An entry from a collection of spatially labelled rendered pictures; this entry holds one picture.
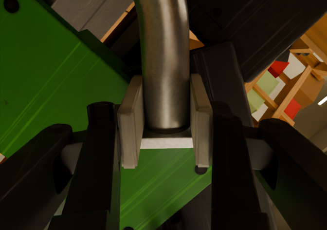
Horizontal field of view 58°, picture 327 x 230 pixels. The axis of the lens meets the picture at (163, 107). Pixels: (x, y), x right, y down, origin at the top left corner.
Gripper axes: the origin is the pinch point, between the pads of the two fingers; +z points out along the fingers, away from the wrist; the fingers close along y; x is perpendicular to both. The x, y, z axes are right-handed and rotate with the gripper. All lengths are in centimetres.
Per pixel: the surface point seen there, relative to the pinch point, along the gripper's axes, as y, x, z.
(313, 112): 412, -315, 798
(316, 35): 43, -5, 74
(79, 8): -20, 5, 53
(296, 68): 360, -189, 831
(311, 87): 185, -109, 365
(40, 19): -8.3, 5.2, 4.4
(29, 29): -9.1, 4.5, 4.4
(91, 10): -19, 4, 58
